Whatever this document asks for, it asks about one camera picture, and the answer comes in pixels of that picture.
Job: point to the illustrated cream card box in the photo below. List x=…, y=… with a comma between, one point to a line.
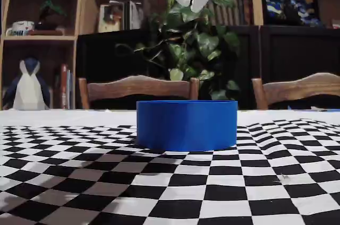
x=110, y=18

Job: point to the red white small box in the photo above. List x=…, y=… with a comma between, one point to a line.
x=336, y=24

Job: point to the blue round box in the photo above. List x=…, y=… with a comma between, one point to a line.
x=186, y=126

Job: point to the brown book row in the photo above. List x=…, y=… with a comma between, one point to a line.
x=239, y=7

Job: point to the green pothos plant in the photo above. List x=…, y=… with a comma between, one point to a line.
x=196, y=44

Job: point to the starry night framed picture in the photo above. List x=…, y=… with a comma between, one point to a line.
x=289, y=2

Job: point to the wooden bookshelf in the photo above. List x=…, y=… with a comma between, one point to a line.
x=81, y=2

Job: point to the wooden chair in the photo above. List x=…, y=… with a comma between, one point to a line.
x=300, y=89
x=138, y=87

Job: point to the black cabinet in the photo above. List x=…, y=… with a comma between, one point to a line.
x=292, y=55

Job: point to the bonsai tree model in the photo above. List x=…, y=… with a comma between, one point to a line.
x=50, y=15

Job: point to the orange spine book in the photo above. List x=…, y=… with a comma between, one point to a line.
x=63, y=87

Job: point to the white face mug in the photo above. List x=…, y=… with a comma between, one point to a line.
x=20, y=28

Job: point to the blue tape strip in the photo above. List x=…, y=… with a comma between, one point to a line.
x=318, y=109

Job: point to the paper penguin figure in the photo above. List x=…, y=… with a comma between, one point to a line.
x=26, y=89

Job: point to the black white checkered mat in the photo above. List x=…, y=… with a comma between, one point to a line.
x=170, y=195

